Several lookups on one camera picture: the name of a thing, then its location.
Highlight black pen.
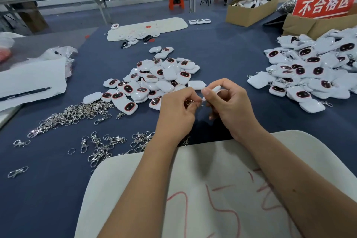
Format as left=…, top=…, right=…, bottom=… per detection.
left=0, top=87, right=51, bottom=102

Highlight person's left hand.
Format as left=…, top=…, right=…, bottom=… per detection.
left=155, top=87, right=203, bottom=147

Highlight open cardboard box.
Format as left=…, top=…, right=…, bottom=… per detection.
left=226, top=0, right=285, bottom=28

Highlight person's right forearm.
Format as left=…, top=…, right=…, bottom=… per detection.
left=241, top=126, right=357, bottom=238

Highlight orange bag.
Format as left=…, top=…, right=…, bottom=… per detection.
left=0, top=48, right=12, bottom=64

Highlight white plastic bag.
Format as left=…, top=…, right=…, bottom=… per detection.
left=0, top=32, right=16, bottom=49

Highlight red plastic stool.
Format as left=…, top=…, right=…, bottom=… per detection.
left=168, top=0, right=185, bottom=11

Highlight long white foam board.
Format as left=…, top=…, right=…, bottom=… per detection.
left=107, top=17, right=189, bottom=42

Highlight person's right hand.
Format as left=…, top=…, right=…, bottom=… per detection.
left=201, top=78, right=264, bottom=141

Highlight white foam board red marks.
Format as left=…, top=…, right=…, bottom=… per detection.
left=75, top=130, right=357, bottom=238

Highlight flat brown cardboard box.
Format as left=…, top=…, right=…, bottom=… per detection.
left=282, top=13, right=357, bottom=39

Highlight person's left forearm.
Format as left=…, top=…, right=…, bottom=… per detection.
left=97, top=137, right=187, bottom=238

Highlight white tag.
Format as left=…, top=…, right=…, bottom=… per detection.
left=201, top=84, right=222, bottom=104

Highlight red sign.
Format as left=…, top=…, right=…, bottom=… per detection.
left=292, top=0, right=357, bottom=19

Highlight white paper sheet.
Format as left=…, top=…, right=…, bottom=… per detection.
left=0, top=58, right=68, bottom=113

